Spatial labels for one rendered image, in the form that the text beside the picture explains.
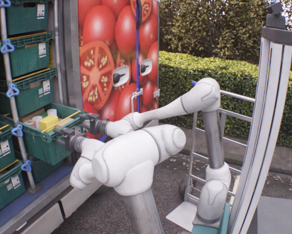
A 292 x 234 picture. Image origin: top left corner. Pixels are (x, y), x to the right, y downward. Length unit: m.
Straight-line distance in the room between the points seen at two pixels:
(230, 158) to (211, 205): 1.94
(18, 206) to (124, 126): 0.95
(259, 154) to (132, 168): 0.42
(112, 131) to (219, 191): 0.71
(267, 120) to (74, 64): 1.35
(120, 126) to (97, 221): 1.23
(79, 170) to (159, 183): 1.75
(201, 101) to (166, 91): 2.68
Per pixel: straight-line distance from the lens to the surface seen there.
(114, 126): 1.49
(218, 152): 1.50
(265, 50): 1.01
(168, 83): 3.87
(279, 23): 0.89
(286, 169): 3.40
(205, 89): 1.21
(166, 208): 2.56
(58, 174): 2.01
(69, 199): 2.04
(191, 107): 1.23
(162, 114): 1.32
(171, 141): 0.79
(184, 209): 2.56
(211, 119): 1.41
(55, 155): 1.61
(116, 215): 2.49
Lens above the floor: 1.78
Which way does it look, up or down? 23 degrees down
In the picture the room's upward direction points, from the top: straight up
